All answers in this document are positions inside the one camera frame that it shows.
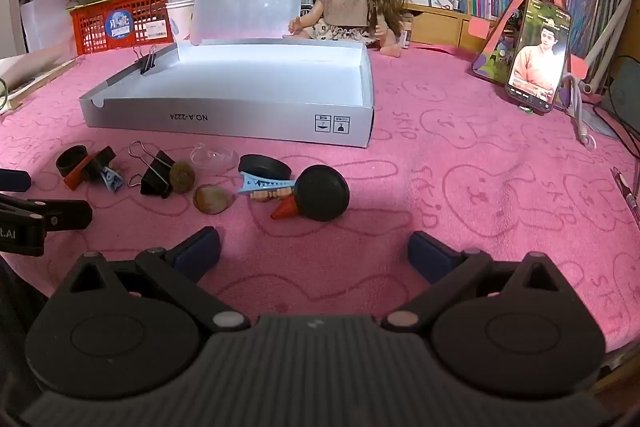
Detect white flat panel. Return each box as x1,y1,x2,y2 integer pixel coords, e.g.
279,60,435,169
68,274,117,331
21,0,76,55

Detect long blue hair clip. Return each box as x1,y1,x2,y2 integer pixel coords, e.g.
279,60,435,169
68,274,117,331
236,172,299,196

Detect brown seashell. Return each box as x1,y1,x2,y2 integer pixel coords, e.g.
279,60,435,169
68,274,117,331
193,184,236,216

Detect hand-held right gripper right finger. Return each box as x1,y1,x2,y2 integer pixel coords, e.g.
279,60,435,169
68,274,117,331
381,230,587,334

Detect white plastic rods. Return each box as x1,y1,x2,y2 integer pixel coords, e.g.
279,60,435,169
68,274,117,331
582,0,640,96

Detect red pointed piece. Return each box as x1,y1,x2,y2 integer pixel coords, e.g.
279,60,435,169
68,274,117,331
64,152,101,190
270,199,302,222

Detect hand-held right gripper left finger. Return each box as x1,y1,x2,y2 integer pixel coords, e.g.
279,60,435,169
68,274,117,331
50,227,252,336

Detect small black binder clip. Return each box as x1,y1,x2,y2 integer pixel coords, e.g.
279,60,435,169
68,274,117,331
132,45,159,75

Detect small beige toy piece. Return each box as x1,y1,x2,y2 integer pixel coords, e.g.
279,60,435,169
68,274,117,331
251,187,296,204

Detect small blue clip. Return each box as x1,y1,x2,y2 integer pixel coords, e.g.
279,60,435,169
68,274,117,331
99,167,125,192

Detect black ring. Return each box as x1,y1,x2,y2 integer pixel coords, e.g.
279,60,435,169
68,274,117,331
56,146,87,178

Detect pen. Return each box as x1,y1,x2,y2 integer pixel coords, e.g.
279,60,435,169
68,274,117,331
610,166,640,228

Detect large black binder clip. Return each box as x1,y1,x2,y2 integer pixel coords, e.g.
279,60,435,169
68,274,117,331
127,141,175,198

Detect clear plastic piece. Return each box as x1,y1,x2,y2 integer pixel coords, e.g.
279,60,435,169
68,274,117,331
190,143,237,171

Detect stack of white paper cups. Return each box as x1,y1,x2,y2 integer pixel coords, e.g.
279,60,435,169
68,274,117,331
165,0,197,46

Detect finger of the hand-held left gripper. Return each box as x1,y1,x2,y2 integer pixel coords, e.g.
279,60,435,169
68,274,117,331
0,169,32,193
0,193,94,234

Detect pink printed blanket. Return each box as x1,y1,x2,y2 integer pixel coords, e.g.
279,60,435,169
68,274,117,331
0,41,640,358

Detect wooden drawer unit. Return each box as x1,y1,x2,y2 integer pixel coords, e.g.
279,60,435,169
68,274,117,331
402,2,503,50

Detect loose papers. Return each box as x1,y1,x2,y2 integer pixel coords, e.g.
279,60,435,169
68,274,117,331
0,52,78,114

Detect grey cardboard box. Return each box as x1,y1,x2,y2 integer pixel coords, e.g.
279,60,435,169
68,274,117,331
79,38,376,148

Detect black round disc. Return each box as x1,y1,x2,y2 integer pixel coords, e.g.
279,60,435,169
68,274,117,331
294,165,351,223
238,154,293,184

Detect red basket with round sticker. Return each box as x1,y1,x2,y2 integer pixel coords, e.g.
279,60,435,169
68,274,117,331
67,0,177,56

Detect smartphone with lit screen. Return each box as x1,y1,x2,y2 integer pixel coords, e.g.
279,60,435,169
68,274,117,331
506,0,572,114

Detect white charging cable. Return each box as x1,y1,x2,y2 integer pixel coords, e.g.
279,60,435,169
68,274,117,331
564,74,599,152

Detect pink phone stand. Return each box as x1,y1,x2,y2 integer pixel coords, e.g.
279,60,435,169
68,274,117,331
471,0,587,94

